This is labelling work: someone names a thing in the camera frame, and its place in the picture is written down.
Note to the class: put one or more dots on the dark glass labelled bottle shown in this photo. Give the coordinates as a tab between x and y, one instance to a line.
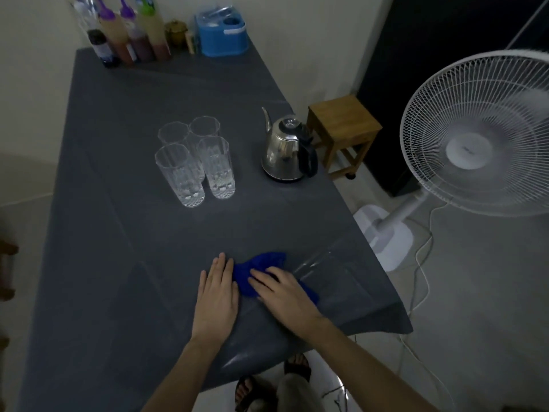
103	49

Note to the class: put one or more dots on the blue plastic condiment caddy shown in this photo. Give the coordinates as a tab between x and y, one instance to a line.
221	36

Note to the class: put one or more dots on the person's left forearm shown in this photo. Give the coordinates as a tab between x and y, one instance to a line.
180	377

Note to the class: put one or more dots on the person's black left sandal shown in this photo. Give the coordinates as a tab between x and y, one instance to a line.
245	392

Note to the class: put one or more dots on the person's right hand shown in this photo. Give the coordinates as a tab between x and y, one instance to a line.
287	300

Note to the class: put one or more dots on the small golden lidded jar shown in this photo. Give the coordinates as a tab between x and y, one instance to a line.
176	32

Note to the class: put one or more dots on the green-capped sauce bottle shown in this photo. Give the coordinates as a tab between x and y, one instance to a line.
154	29

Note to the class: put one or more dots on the purple-capped dark sauce bottle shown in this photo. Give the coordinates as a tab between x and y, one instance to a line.
137	34

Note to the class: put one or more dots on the person's beige trousers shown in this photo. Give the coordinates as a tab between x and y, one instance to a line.
296	394

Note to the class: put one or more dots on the clear bottle white cap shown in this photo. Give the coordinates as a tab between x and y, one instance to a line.
83	12

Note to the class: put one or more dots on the small toothpick container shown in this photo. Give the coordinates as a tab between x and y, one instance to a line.
190	42

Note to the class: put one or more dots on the blue cleaning cloth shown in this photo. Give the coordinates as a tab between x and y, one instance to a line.
253	270

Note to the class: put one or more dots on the person's black sandal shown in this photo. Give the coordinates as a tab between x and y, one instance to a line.
245	392
298	366

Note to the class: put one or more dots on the person's right forearm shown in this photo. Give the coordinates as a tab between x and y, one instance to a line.
373	373

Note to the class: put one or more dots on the clear faceted glass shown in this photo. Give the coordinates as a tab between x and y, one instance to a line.
173	132
205	126
180	175
218	171

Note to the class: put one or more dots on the purple-capped orange sauce bottle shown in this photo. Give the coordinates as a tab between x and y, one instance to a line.
116	34

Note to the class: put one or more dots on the person's black right sandal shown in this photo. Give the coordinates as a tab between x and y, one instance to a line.
298	366

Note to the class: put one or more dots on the grey cloth-covered table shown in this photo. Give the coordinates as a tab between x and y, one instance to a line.
150	231

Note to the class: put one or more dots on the white standing fan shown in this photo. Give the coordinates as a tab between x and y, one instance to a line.
480	137

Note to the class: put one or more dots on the black refrigerator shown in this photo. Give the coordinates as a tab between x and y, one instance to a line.
532	25

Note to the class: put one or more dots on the person's left hand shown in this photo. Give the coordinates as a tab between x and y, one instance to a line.
214	304

